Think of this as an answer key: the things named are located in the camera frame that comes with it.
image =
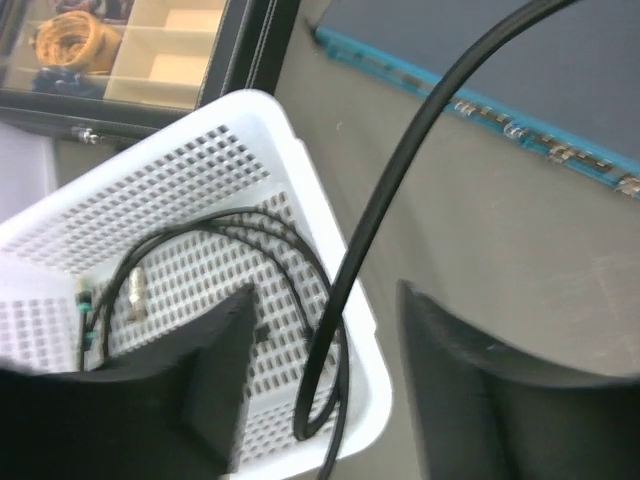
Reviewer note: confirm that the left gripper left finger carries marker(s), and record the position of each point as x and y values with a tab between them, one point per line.
171	409

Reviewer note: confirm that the dark blue network switch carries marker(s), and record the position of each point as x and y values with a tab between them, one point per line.
571	79

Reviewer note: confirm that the white perforated plastic basket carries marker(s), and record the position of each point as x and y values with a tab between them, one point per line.
239	152

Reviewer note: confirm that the black compartment jewelry box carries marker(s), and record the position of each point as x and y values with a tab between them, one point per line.
117	71

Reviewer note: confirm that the silver SFP module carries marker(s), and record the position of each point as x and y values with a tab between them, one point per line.
137	294

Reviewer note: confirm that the inserted sfp plug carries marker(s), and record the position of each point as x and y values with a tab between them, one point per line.
560	153
629	185

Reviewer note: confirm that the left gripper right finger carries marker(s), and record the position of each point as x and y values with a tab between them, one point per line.
485	409

